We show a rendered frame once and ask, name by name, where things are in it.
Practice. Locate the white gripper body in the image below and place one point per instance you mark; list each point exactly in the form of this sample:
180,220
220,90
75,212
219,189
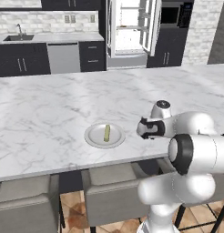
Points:
142,129

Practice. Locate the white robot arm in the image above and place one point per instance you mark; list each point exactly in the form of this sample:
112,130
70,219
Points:
192,151

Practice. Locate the yellow butter stick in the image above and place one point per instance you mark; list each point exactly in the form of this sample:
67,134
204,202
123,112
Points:
107,133

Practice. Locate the white round plate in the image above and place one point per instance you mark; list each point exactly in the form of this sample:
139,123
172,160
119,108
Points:
95,136

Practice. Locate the stainless steel fridge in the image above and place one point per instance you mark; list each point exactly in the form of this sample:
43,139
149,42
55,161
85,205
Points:
129,59

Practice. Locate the fridge door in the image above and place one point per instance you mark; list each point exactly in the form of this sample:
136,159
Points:
112,30
151,27

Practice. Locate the black cupboard under microwave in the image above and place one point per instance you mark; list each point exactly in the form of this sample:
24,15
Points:
168,47

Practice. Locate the black drawer unit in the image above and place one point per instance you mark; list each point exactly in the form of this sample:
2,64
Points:
92,56

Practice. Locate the grey dishwasher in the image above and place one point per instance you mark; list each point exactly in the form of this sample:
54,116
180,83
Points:
63,59

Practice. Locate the black microwave oven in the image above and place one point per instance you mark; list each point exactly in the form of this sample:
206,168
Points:
177,13

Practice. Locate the black double-door base cupboard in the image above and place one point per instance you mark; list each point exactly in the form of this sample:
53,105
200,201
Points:
22,59

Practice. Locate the dark sink basin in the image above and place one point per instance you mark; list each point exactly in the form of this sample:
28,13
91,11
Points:
18,38

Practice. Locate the metal tap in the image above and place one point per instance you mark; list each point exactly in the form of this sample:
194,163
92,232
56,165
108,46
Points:
19,29

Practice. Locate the single wall socket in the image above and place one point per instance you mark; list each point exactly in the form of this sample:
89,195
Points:
92,18

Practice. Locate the double wall socket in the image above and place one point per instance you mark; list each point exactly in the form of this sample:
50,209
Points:
70,18

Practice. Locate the black wall cupboards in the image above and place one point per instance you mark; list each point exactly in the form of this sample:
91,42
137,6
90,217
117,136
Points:
71,4

